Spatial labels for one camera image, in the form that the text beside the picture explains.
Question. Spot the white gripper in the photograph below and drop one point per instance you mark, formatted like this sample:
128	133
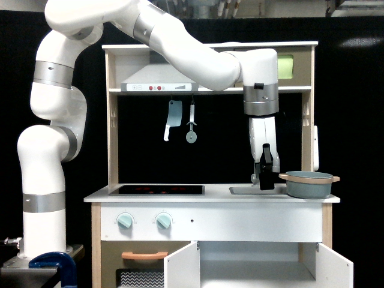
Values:
263	144

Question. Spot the grey-blue toy pot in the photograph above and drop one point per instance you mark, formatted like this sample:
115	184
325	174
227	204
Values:
308	185

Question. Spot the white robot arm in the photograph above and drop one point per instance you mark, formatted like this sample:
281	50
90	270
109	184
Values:
76	26

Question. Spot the white wooden toy kitchen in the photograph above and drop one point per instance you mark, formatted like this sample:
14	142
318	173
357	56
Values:
245	241

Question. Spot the right white cabinet door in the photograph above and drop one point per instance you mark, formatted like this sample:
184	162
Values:
326	266

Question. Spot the white cabinet door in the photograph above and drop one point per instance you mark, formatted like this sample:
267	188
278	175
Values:
326	266
182	267

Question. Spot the left white cabinet door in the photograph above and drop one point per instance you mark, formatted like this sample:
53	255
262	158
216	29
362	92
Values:
182	267

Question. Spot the grey toy faucet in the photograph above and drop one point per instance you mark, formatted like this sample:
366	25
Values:
255	180

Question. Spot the grey toy sink basin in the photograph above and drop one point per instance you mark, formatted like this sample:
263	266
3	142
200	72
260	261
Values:
255	190

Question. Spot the white side-mounted holder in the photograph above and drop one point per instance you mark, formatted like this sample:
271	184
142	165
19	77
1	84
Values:
316	150

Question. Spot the toy pizza cutter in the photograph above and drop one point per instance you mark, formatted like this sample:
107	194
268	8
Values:
191	136

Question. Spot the toy cleaver knife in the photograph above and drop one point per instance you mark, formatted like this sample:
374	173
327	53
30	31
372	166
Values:
174	117

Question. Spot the right mint stove knob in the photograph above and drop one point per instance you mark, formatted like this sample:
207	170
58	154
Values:
163	220

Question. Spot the mint stove knob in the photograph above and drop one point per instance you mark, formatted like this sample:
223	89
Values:
163	220
125	220

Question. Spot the toy microwave with green window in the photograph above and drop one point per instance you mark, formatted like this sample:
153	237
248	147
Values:
296	63

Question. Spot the grey toy range hood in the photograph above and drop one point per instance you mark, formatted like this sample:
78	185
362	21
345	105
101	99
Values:
158	76

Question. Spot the black toy stove top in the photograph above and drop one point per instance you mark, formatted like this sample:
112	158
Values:
161	189

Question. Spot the left mint stove knob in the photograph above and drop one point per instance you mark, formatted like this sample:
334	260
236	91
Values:
125	220

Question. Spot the blue c-clamp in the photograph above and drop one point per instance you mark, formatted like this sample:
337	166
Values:
60	260

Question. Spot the toy oven door with handle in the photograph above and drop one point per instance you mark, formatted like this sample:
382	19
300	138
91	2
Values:
111	256

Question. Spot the grey metal base plate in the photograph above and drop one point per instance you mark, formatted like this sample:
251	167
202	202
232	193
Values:
15	271

